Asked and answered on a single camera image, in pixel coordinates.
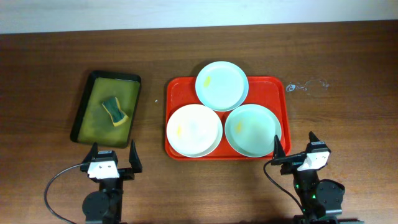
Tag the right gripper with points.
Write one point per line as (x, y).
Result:
(289, 162)

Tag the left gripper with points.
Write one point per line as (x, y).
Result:
(125, 173)

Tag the green and yellow sponge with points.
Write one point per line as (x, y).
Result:
(113, 108)

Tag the cream white plate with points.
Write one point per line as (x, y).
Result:
(194, 131)

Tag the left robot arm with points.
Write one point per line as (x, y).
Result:
(105, 204)

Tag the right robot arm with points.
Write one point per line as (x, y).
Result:
(319, 200)

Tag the black tray with green liquid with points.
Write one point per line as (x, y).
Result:
(93, 123)

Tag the pale green plate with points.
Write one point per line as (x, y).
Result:
(251, 130)

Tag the light blue top plate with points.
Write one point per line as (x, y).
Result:
(221, 86)

